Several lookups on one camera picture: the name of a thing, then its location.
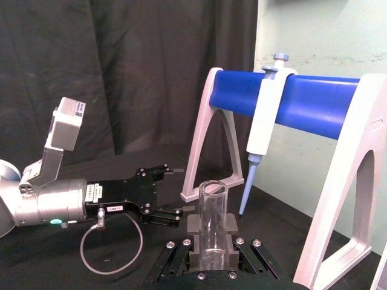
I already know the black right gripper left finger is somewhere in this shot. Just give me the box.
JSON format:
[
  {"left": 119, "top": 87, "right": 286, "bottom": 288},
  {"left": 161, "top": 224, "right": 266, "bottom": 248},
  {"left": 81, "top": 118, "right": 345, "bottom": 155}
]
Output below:
[{"left": 156, "top": 214, "right": 202, "bottom": 282}]

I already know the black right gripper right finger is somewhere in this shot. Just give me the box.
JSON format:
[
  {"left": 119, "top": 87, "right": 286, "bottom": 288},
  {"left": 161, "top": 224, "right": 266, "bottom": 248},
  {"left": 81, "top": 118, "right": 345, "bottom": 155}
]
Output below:
[{"left": 225, "top": 214, "right": 284, "bottom": 280}]

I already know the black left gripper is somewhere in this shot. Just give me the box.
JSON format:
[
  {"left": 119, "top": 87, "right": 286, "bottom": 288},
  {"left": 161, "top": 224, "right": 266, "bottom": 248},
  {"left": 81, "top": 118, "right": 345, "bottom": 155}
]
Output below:
[{"left": 85, "top": 164, "right": 197, "bottom": 227}]

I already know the clear glass tube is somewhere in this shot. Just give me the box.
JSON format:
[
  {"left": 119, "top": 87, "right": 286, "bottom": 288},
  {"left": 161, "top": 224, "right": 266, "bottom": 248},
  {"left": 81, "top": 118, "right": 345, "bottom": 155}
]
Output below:
[{"left": 198, "top": 180, "right": 228, "bottom": 271}]

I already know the white pipette with blue tip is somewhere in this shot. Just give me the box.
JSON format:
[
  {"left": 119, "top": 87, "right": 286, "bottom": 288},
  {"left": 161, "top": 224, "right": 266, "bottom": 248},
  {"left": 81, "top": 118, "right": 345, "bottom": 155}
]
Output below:
[{"left": 238, "top": 53, "right": 299, "bottom": 216}]

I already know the black hanging backdrop cloth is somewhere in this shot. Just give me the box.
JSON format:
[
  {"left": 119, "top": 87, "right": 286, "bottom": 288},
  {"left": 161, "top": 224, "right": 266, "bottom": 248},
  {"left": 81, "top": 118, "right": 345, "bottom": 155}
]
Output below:
[{"left": 0, "top": 0, "right": 259, "bottom": 188}]

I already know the black table cloth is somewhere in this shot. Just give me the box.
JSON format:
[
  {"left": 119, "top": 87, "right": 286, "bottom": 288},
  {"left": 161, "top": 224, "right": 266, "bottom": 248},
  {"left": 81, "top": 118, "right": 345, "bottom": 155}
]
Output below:
[{"left": 0, "top": 150, "right": 383, "bottom": 290}]

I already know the white stand with blue bar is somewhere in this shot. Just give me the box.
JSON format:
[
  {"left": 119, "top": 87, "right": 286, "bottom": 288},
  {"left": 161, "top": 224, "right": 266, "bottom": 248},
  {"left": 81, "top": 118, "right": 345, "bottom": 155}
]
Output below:
[{"left": 180, "top": 66, "right": 387, "bottom": 290}]

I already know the pale grey plastic piece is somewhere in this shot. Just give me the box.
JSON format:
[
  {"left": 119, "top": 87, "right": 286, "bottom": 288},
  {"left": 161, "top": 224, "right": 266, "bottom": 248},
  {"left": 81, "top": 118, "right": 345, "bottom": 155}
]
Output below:
[{"left": 370, "top": 243, "right": 387, "bottom": 290}]

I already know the thin grey looped cable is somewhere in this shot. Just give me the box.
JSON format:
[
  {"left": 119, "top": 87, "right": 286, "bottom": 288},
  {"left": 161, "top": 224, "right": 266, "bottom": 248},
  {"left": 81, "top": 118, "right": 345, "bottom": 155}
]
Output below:
[{"left": 80, "top": 208, "right": 143, "bottom": 276}]

